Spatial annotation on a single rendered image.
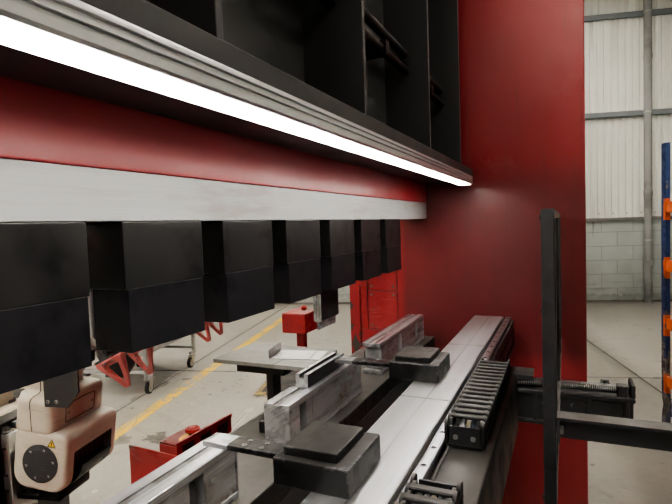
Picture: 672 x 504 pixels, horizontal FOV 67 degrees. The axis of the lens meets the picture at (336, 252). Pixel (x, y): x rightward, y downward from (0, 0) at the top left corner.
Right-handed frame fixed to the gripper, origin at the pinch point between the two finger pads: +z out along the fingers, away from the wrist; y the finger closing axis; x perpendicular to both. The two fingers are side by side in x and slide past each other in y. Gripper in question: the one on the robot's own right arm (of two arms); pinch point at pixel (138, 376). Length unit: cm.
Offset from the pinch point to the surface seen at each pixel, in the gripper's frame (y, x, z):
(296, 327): 190, 23, 20
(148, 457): 3.7, 10.1, 18.1
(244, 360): 13.2, -18.6, 9.0
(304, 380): 2.4, -33.7, 18.2
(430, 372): 3, -59, 29
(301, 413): -1.3, -31.0, 23.6
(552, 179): 86, -120, 9
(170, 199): -40, -44, -19
